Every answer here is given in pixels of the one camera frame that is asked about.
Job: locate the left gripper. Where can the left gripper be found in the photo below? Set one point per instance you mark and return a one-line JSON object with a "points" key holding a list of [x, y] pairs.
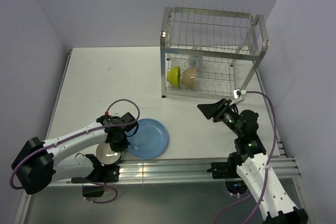
{"points": [[123, 145]]}

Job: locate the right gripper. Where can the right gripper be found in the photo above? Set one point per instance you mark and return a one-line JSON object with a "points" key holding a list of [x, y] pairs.
{"points": [[216, 110]]}

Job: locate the grey-rimmed white bowl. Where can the grey-rimmed white bowl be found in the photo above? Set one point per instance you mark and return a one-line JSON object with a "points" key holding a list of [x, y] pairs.
{"points": [[106, 155]]}

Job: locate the blue plate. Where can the blue plate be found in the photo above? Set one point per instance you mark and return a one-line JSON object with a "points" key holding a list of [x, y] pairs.
{"points": [[149, 141]]}

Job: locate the white ceramic bowl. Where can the white ceramic bowl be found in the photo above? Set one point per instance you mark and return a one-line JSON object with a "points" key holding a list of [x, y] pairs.
{"points": [[189, 77]]}

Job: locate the lime green bowl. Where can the lime green bowl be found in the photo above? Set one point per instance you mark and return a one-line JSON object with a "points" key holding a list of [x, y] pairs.
{"points": [[173, 76]]}

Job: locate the pale blue mug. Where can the pale blue mug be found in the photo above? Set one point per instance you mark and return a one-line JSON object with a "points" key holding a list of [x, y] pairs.
{"points": [[195, 61]]}

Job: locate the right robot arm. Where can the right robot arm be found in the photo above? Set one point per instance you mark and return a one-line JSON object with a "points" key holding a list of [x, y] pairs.
{"points": [[251, 163]]}

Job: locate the steel two-tier dish rack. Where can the steel two-tier dish rack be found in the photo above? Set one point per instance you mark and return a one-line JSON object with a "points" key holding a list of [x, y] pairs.
{"points": [[232, 44]]}

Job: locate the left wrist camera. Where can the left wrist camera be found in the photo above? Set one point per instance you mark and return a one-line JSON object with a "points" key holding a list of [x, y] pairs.
{"points": [[113, 115]]}

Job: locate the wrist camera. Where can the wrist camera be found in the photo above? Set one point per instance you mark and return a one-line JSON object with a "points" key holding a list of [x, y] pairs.
{"points": [[113, 115], [239, 96]]}

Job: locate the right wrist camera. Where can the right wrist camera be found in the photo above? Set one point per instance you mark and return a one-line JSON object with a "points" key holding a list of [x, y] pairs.
{"points": [[239, 96]]}

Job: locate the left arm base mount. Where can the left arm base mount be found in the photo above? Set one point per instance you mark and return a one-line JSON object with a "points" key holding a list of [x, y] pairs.
{"points": [[99, 183]]}

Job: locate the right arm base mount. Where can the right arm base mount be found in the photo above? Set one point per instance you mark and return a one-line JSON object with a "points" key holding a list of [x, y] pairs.
{"points": [[234, 184]]}

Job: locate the aluminium mounting rail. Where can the aluminium mounting rail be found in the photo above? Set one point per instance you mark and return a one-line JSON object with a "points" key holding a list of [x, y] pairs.
{"points": [[141, 172]]}

